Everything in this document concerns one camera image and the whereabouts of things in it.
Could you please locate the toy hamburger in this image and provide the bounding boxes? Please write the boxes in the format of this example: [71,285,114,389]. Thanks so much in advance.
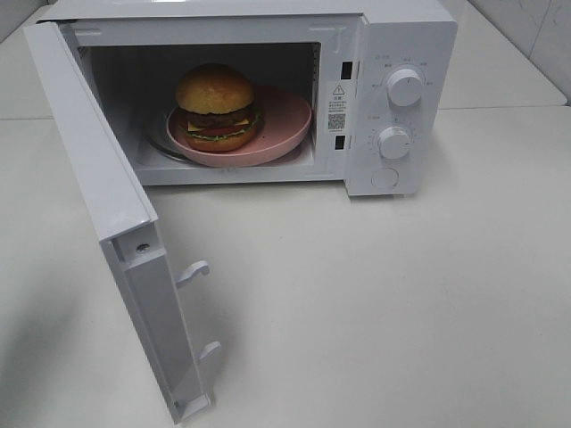
[175,63,262,152]

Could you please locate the white microwave door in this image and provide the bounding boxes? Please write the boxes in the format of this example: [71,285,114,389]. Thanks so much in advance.
[24,21,221,424]

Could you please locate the round white door button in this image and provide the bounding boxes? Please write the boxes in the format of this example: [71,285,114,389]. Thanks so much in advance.
[371,168,399,188]

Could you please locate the pink round plate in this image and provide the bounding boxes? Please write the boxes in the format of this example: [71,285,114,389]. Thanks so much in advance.
[166,86,312,168]

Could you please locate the white microwave knob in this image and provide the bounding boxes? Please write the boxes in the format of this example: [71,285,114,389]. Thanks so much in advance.
[378,127,412,160]
[386,65,425,107]

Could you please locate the glass microwave turntable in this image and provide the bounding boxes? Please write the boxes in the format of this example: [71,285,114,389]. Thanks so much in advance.
[145,118,187,161]

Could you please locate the white microwave oven body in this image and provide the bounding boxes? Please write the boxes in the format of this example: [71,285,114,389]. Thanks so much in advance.
[35,1,457,196]

